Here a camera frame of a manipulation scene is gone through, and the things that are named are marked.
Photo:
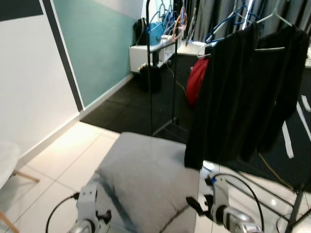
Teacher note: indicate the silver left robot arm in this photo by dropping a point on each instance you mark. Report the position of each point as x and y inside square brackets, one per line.
[81, 227]

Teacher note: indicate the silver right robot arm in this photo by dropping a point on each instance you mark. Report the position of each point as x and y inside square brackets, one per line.
[238, 221]

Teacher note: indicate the white chair with wooden legs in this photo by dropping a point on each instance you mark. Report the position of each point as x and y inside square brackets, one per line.
[7, 162]

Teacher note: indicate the white tape strip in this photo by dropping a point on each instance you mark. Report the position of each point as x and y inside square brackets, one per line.
[287, 141]
[305, 104]

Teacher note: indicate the black floor mat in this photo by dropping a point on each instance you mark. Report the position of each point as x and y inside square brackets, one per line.
[126, 109]

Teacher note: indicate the black hanging garment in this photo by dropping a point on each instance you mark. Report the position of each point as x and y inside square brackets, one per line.
[223, 97]
[282, 87]

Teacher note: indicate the red cloth item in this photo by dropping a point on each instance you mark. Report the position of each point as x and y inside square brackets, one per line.
[196, 80]

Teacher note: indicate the black round bin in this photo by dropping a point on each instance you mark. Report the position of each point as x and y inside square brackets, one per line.
[156, 78]

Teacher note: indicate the black metal clothes rack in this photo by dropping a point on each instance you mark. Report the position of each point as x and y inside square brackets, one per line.
[149, 73]

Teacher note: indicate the white low table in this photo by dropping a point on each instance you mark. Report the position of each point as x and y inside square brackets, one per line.
[141, 53]

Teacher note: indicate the blue clothes hanger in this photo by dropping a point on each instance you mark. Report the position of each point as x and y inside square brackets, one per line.
[217, 33]

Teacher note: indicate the black bag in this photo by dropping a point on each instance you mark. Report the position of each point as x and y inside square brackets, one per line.
[141, 31]

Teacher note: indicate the pink clothes hanger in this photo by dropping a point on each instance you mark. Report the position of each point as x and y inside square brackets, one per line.
[181, 22]

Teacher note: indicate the grey curtain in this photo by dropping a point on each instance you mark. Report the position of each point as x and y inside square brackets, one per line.
[218, 12]

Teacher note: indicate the white clothes hanger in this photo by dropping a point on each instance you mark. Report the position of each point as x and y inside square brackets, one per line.
[279, 18]

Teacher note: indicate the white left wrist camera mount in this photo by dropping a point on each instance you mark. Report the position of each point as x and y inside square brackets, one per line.
[87, 201]

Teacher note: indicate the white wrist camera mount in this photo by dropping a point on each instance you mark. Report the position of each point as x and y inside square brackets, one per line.
[218, 194]
[87, 201]

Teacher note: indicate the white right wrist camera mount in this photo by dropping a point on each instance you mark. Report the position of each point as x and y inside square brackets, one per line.
[218, 194]

